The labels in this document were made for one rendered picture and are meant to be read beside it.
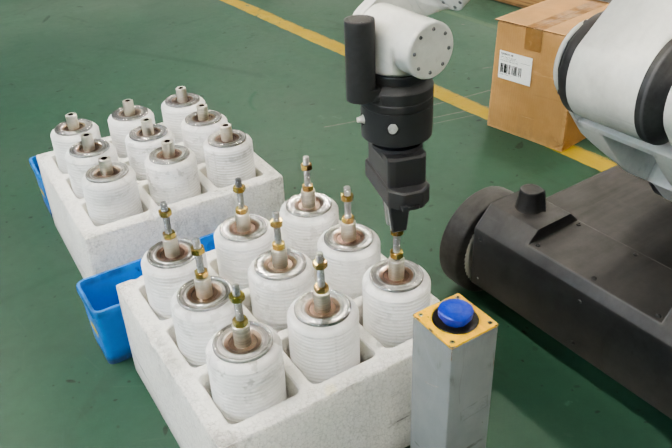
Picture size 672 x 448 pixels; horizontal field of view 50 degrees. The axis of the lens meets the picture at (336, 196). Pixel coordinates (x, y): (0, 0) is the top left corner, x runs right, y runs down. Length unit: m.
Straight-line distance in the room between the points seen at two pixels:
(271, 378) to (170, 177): 0.55
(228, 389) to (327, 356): 0.13
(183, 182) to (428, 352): 0.67
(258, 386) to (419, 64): 0.43
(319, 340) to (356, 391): 0.09
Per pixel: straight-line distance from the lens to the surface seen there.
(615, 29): 0.98
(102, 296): 1.36
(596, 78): 0.97
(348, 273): 1.08
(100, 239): 1.34
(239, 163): 1.40
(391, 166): 0.87
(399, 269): 1.00
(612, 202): 1.41
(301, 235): 1.16
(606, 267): 1.19
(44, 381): 1.34
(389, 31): 0.82
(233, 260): 1.12
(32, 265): 1.63
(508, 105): 1.99
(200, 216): 1.38
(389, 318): 1.01
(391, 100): 0.84
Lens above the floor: 0.86
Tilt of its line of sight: 30 degrees down
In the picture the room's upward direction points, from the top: 2 degrees counter-clockwise
